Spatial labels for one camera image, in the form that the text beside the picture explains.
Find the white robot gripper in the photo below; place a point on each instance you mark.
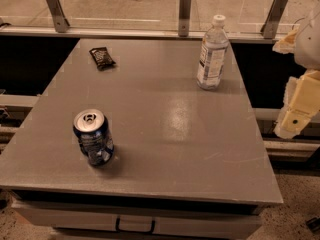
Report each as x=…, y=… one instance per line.
x=309, y=45

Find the clear plastic water bottle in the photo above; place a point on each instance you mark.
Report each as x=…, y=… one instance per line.
x=212, y=55

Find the black snack packet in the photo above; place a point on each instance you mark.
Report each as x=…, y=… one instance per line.
x=102, y=58

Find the blue soda can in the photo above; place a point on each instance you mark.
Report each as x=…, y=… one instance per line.
x=91, y=128

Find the grey cabinet drawer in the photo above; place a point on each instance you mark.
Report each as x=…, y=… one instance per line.
x=87, y=218

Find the glass railing panel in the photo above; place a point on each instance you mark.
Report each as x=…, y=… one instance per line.
x=244, y=16

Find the right metal railing bracket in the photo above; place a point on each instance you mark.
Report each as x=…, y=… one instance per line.
x=270, y=27

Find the metal railing bracket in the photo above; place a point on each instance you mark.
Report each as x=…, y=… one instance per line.
x=270, y=27
x=60, y=21
x=184, y=17

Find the middle metal railing bracket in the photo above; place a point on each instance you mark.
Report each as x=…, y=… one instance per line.
x=184, y=17

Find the black drawer handle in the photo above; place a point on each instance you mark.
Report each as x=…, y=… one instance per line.
x=135, y=224

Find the left metal railing bracket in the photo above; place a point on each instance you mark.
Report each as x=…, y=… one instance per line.
x=60, y=21

